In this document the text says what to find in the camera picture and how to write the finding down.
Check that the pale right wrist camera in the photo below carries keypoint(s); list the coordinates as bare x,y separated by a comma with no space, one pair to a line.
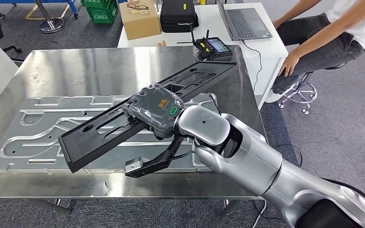
134,165

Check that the small tan object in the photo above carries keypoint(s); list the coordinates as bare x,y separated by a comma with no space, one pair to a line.
162,44

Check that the black camera bracket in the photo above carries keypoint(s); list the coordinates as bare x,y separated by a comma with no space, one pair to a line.
160,160

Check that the black plastic panel part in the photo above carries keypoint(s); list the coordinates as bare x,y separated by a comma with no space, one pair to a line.
81,151

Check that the black-framed glasses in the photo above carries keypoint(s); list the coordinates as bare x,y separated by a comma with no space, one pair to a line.
137,6

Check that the grey laptop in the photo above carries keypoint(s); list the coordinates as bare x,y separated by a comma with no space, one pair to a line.
245,23

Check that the steel workbench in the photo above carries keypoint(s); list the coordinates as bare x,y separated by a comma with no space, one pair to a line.
107,66

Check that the green plastic crate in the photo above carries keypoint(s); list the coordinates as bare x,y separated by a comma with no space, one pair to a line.
102,14
94,3

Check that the black carrying case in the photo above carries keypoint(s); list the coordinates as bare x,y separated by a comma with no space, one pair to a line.
177,15

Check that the blue metal shelf rack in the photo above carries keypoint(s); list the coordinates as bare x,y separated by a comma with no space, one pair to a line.
72,8

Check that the clear-framed glasses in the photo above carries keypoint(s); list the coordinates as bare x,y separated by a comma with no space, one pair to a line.
138,12

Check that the stamped grey metal panel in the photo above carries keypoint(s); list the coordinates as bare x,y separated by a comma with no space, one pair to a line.
37,151

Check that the white desk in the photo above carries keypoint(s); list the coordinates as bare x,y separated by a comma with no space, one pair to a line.
264,53

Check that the black remote controller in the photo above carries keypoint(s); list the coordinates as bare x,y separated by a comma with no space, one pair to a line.
217,50

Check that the person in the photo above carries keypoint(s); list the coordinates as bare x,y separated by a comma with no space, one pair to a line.
327,53

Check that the cardboard box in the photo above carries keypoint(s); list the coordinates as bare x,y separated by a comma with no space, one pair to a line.
140,26

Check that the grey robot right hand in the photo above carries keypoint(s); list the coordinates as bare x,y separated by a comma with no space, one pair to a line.
157,107

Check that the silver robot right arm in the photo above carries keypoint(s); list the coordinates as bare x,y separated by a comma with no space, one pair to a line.
248,163

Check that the chrome stanchion post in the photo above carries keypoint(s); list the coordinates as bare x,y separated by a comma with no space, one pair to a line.
51,25

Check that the chrome swivel stool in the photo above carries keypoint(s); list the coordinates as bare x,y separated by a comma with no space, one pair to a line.
299,91

